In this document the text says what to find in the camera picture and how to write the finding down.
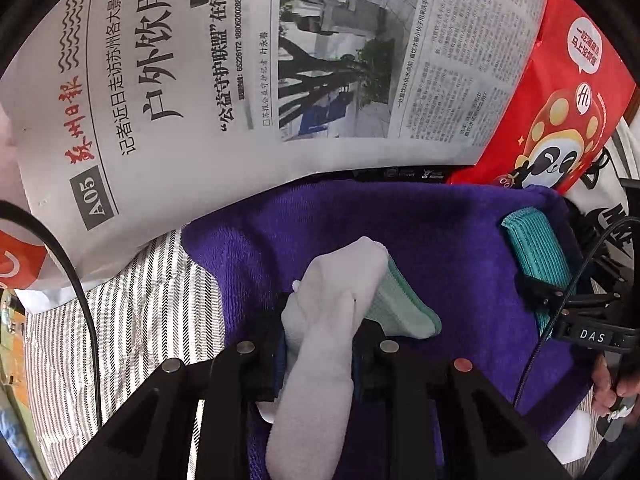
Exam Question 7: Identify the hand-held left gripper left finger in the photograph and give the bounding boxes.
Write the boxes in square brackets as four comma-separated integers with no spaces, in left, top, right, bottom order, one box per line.
[60,292,291,480]

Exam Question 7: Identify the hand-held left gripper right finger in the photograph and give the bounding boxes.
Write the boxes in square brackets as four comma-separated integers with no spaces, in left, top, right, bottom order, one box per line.
[350,320,576,480]

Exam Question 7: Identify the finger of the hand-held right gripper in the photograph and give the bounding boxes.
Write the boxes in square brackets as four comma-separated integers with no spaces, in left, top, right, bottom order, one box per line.
[562,195,631,286]
[515,271,621,312]

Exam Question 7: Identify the teal ribbed cloth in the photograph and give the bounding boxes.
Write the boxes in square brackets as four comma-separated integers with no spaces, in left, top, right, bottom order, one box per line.
[501,207,573,336]

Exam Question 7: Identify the white sock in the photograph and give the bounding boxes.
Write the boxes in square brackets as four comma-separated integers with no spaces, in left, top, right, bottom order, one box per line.
[257,236,390,480]

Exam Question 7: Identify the mint green sock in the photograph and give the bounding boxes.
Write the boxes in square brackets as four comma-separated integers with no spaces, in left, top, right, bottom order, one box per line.
[365,255,443,338]

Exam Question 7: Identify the person's right hand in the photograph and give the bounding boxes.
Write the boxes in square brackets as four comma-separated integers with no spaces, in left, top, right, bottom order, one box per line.
[591,357,640,418]

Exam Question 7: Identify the white black printed tote bag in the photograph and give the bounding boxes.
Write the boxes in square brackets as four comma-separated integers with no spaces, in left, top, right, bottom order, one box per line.
[570,120,640,286]

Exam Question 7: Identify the purple towel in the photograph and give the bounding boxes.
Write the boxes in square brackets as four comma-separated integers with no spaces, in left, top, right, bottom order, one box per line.
[182,180,608,480]

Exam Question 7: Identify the striped bedsheet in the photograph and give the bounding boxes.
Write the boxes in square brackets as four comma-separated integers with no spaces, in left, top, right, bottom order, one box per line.
[20,227,621,480]

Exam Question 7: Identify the red paper bag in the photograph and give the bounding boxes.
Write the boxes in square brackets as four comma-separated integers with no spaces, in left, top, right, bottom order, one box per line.
[447,0,638,196]

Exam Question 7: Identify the newspaper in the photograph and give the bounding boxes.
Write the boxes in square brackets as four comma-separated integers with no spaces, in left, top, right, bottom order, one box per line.
[0,0,556,281]

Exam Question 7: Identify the wooden side table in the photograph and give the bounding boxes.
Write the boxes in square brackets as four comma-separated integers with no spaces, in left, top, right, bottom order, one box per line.
[0,285,31,411]

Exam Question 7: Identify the white plastic shopping bag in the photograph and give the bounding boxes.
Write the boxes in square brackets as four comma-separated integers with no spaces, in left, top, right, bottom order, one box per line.
[0,227,86,316]

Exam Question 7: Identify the thin black cable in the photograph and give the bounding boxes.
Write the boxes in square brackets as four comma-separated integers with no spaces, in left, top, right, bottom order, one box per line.
[512,215,640,408]

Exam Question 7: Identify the thick black cable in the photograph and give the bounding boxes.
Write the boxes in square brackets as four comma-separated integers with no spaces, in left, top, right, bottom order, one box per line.
[0,199,103,431]

